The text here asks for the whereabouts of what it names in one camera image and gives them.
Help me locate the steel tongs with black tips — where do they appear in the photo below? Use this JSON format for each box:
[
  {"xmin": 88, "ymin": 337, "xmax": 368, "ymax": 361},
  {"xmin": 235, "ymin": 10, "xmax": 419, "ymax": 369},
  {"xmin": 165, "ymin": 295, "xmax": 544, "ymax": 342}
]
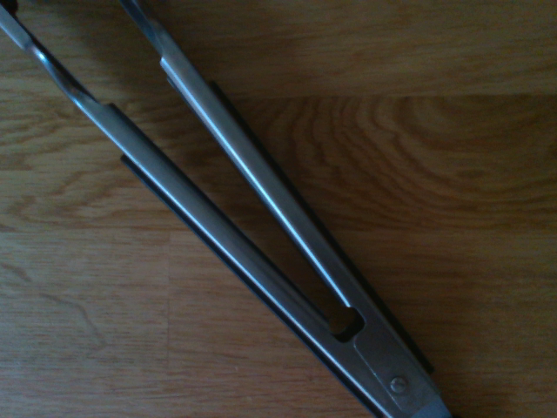
[{"xmin": 0, "ymin": 0, "xmax": 456, "ymax": 418}]

